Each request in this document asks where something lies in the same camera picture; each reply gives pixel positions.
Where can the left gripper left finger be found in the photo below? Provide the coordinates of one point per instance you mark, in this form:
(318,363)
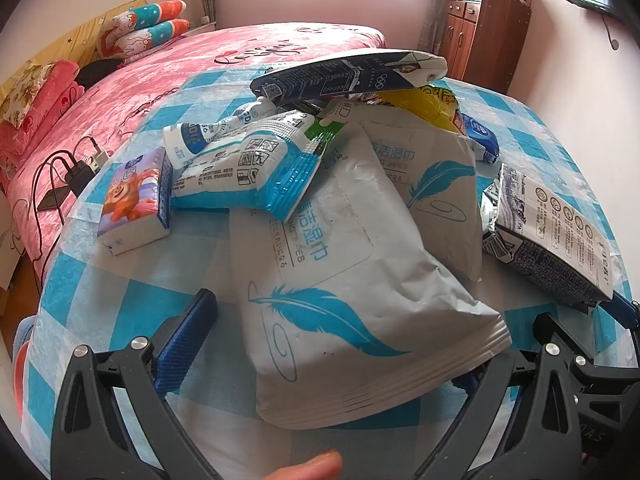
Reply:
(90,439)

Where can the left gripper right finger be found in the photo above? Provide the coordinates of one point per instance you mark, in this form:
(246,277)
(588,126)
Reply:
(551,414)

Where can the black white snack bag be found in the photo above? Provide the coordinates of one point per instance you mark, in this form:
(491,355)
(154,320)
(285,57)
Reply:
(546,239)

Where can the cartoon pocket tissue pack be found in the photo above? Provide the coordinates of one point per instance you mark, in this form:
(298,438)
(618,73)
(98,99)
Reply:
(136,209)

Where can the white feather wet wipes pack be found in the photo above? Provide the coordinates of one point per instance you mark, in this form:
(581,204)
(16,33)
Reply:
(344,312)

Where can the white blue bottle wrapper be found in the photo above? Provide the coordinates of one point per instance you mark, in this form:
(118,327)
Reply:
(184,141)

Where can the small blue snack wrapper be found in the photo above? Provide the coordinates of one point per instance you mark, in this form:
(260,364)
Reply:
(483,141)

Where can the blue white tissue pack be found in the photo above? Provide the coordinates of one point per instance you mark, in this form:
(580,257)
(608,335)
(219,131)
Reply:
(266,165)

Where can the yellow snack bag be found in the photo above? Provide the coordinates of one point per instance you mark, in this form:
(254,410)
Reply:
(436,105)

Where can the dark blue wrapper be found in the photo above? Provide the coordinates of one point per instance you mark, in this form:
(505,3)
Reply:
(350,72)

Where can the red plastic trash bin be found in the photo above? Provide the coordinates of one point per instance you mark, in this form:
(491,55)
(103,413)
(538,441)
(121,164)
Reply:
(20,347)

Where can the person's left hand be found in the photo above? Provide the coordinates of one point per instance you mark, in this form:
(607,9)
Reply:
(326,466)

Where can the blue white checkered tablecloth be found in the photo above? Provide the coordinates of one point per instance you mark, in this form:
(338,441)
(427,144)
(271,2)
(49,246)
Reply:
(104,301)

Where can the black phone on bed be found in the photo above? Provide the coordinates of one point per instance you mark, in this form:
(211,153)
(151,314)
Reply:
(54,198)

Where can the pink floral bed cover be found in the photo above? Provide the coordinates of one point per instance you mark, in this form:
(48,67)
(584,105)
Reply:
(107,113)

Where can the black power adapter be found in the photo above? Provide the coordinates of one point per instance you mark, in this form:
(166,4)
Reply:
(78,177)

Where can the floral cushion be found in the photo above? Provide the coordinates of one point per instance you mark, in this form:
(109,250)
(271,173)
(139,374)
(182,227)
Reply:
(18,102)

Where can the pink folded blanket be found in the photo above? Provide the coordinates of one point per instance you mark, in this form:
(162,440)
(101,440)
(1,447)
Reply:
(35,105)

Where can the black cloth on bed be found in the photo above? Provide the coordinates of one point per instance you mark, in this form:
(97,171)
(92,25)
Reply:
(92,73)

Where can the yellow wooden headboard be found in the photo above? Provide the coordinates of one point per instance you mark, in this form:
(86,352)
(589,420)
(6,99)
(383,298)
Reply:
(78,45)

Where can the lower cartoon pillow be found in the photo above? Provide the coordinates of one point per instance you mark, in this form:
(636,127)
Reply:
(143,40)

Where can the cartoon pillow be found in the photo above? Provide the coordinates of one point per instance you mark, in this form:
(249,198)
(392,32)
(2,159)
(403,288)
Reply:
(140,17)
(143,40)

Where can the brown wooden cabinet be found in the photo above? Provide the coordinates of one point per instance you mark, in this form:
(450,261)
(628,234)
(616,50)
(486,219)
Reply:
(483,40)

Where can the upper cartoon pillow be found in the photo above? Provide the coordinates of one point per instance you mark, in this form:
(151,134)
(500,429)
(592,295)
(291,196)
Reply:
(140,17)

